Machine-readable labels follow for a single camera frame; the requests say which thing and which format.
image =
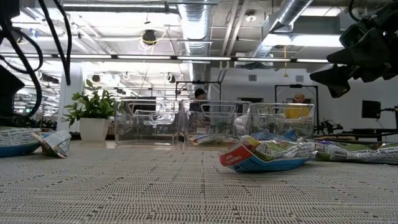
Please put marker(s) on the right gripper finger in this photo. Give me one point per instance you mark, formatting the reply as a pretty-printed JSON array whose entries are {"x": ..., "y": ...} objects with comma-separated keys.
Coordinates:
[
  {"x": 363, "y": 52},
  {"x": 337, "y": 78}
]

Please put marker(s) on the blue green granola bar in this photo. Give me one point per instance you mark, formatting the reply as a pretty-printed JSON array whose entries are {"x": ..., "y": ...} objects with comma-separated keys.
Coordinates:
[{"x": 291, "y": 135}]

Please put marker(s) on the blue white granola bar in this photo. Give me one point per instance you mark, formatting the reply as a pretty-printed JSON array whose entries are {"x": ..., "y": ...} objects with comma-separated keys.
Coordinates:
[{"x": 15, "y": 140}]

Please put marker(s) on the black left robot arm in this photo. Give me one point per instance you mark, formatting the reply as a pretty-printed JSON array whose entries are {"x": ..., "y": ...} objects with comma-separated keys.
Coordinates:
[{"x": 9, "y": 90}]

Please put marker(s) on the black background robot arm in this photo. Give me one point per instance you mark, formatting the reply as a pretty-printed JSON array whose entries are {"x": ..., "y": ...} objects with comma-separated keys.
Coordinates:
[{"x": 332, "y": 126}]

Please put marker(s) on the green white granola bar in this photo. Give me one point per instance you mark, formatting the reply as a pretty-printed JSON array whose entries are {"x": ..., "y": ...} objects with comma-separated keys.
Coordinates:
[{"x": 211, "y": 139}]

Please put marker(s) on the person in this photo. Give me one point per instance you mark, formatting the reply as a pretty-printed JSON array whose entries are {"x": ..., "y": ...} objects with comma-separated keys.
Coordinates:
[
  {"x": 299, "y": 99},
  {"x": 199, "y": 93}
]

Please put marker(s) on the black monitor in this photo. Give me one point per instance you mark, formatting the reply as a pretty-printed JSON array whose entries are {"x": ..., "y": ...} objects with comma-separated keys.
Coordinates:
[{"x": 371, "y": 109}]

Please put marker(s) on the dark background desk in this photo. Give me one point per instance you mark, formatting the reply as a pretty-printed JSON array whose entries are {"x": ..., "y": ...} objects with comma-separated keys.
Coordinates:
[{"x": 373, "y": 130}]

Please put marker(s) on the clear plastic bin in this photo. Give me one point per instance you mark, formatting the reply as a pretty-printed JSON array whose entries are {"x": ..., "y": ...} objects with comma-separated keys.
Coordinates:
[
  {"x": 124, "y": 121},
  {"x": 214, "y": 123},
  {"x": 280, "y": 124}
]

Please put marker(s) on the white ceiling sensor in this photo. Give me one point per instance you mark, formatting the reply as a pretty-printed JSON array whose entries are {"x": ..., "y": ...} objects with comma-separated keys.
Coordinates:
[{"x": 250, "y": 18}]

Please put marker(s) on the grey woven mat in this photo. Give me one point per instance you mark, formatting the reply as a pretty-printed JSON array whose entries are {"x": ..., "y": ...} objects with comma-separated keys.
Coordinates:
[{"x": 199, "y": 199}]

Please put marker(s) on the black ceiling device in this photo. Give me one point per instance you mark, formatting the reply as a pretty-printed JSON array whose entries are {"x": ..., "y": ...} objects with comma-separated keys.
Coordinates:
[{"x": 149, "y": 36}]

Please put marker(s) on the long ceiling light strip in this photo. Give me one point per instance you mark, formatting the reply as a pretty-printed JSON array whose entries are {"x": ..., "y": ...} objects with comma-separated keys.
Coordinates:
[{"x": 143, "y": 57}]

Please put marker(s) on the green plant in white pot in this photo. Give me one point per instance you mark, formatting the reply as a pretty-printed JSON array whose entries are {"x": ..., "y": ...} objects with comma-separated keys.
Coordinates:
[{"x": 93, "y": 129}]

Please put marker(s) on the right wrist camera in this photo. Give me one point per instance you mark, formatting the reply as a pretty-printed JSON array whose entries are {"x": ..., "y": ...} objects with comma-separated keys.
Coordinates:
[{"x": 353, "y": 35}]

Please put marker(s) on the black frame stand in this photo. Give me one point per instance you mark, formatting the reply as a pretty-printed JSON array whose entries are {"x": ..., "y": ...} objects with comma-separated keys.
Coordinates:
[{"x": 295, "y": 86}]

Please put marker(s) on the silver slanted ceiling duct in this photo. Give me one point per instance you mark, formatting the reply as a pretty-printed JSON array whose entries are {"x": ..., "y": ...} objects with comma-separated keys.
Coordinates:
[{"x": 292, "y": 11}]

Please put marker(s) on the silver vertical duct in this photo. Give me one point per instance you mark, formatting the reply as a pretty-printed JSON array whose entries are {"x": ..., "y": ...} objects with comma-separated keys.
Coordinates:
[{"x": 196, "y": 25}]

